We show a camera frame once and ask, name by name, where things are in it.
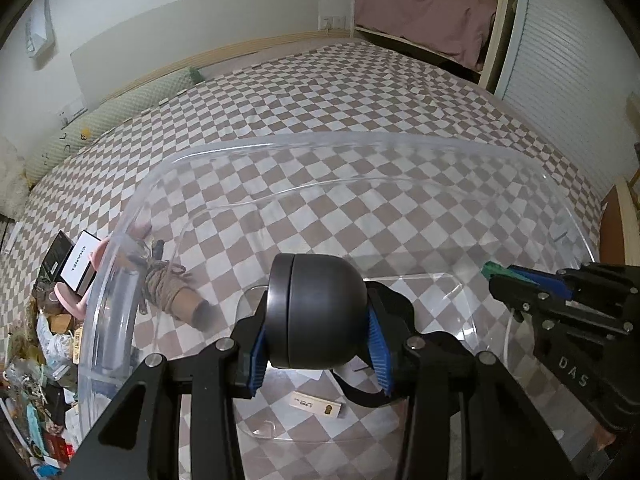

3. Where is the white headboard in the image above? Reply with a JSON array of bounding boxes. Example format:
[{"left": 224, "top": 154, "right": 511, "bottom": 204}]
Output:
[{"left": 70, "top": 0, "right": 321, "bottom": 106}]

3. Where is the clear plastic container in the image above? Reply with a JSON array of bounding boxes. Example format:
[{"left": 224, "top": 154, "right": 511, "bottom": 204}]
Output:
[{"left": 77, "top": 132, "right": 598, "bottom": 446}]

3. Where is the white crumpled packet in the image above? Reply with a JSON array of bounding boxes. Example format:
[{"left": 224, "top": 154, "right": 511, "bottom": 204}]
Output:
[{"left": 37, "top": 330, "right": 73, "bottom": 366}]

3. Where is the white box black trim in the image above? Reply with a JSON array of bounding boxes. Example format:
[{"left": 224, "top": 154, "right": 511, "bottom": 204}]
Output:
[{"left": 60, "top": 230, "right": 103, "bottom": 296}]

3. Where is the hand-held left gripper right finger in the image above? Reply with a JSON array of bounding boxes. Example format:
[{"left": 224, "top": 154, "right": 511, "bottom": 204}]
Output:
[{"left": 365, "top": 282, "right": 576, "bottom": 480}]

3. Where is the person's right hand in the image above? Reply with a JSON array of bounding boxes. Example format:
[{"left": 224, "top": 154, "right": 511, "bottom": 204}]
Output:
[{"left": 595, "top": 422, "right": 618, "bottom": 456}]

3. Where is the cream cupboard frame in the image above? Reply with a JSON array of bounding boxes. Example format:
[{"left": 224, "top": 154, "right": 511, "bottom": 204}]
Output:
[{"left": 350, "top": 0, "right": 523, "bottom": 93}]

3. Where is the small green object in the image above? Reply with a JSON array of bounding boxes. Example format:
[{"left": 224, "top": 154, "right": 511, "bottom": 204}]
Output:
[{"left": 481, "top": 261, "right": 518, "bottom": 281}]

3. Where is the wooden bed frame board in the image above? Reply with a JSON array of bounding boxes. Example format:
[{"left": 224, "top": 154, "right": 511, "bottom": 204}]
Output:
[{"left": 600, "top": 175, "right": 640, "bottom": 266}]

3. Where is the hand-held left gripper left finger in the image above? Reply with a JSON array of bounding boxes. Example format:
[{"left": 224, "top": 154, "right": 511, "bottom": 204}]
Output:
[{"left": 75, "top": 310, "right": 271, "bottom": 480}]

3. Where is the green bolster pillow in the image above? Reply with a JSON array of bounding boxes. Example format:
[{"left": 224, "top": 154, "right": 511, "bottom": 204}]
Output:
[{"left": 25, "top": 66, "right": 206, "bottom": 183}]

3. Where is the pink handheld fan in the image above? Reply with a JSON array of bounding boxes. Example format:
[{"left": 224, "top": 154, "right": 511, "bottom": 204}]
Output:
[{"left": 55, "top": 227, "right": 151, "bottom": 318}]

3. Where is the white fluffy pillow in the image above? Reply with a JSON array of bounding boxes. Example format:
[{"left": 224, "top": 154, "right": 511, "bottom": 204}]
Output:
[{"left": 0, "top": 135, "right": 31, "bottom": 218}]

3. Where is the black round case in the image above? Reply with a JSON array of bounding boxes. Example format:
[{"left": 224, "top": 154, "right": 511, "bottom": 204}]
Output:
[{"left": 265, "top": 253, "right": 406, "bottom": 409}]

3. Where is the white shutter door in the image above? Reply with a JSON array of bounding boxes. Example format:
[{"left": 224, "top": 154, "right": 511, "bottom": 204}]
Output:
[{"left": 495, "top": 0, "right": 640, "bottom": 201}]

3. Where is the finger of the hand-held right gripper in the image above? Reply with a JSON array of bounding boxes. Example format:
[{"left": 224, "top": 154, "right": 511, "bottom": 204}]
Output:
[
  {"left": 489, "top": 269, "right": 630, "bottom": 337},
  {"left": 556, "top": 261, "right": 640, "bottom": 302}
]

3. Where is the pink bedding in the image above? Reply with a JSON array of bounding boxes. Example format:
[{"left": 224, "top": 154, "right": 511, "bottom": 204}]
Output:
[{"left": 354, "top": 0, "right": 496, "bottom": 68}]

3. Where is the twine spool cardboard tube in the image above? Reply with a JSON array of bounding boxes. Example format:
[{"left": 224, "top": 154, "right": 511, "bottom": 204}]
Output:
[{"left": 130, "top": 240, "right": 216, "bottom": 331}]

